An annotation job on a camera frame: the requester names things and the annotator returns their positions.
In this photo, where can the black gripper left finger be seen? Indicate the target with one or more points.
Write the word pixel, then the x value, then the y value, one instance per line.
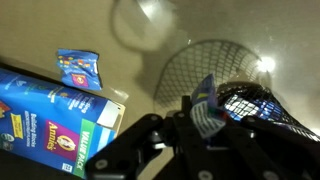
pixel 140 146

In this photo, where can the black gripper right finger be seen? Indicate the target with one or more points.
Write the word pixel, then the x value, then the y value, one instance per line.
pixel 283 156

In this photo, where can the blue snack sachet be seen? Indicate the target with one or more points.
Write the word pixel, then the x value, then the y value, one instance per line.
pixel 205 113
pixel 80 68
pixel 243 106

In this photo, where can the blue Annie's snack box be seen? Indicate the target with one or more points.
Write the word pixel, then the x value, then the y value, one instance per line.
pixel 43 123

